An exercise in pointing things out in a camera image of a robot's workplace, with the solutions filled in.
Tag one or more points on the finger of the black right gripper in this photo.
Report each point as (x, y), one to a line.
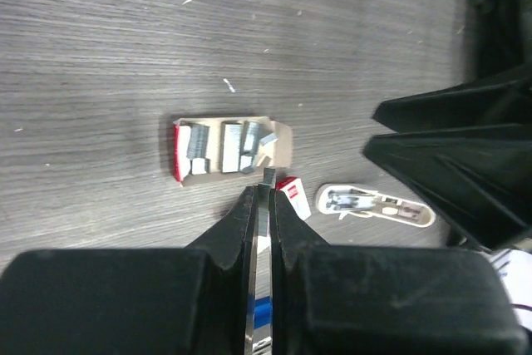
(477, 179)

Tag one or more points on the silver staple strip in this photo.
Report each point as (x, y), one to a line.
(231, 139)
(264, 188)

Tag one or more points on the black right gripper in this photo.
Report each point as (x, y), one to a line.
(502, 41)

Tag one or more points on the loose angled staple strips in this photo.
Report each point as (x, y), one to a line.
(255, 135)

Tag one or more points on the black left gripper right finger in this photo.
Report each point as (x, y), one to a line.
(343, 299)

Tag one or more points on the red staple box sleeve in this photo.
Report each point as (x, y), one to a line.
(292, 187)

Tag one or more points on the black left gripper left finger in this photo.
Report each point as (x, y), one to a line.
(198, 299)

